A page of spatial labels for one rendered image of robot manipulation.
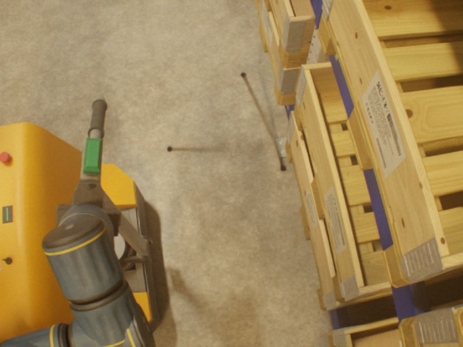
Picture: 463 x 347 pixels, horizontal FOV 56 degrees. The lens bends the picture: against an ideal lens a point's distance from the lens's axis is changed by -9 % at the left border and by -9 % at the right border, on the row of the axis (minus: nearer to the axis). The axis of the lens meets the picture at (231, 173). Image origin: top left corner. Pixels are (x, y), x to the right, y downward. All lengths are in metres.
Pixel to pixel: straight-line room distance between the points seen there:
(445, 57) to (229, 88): 1.60
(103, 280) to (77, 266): 0.05
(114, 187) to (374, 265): 1.18
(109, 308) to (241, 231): 1.72
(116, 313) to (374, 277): 1.09
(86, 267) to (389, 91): 0.69
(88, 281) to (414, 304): 0.83
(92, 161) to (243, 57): 1.92
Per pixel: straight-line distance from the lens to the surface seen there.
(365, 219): 1.71
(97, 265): 0.74
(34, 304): 1.62
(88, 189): 0.90
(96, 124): 1.16
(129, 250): 2.08
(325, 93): 1.87
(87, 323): 0.79
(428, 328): 1.06
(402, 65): 1.33
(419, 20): 1.45
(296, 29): 1.85
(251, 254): 2.40
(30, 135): 1.81
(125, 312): 0.78
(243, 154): 2.55
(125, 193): 2.18
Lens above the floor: 2.36
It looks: 70 degrees down
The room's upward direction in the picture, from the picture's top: 1 degrees counter-clockwise
